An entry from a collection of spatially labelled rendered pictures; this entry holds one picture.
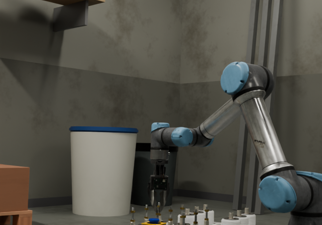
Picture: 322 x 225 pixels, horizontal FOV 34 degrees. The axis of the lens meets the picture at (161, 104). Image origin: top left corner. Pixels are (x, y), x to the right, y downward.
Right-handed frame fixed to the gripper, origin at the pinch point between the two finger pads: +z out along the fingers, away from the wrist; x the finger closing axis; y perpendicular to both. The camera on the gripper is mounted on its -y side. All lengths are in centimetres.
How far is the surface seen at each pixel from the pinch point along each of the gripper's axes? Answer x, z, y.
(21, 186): -84, 4, -139
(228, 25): 89, -158, -349
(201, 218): 25, 12, -59
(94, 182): -42, 6, -217
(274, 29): 118, -135, -264
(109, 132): -31, -34, -214
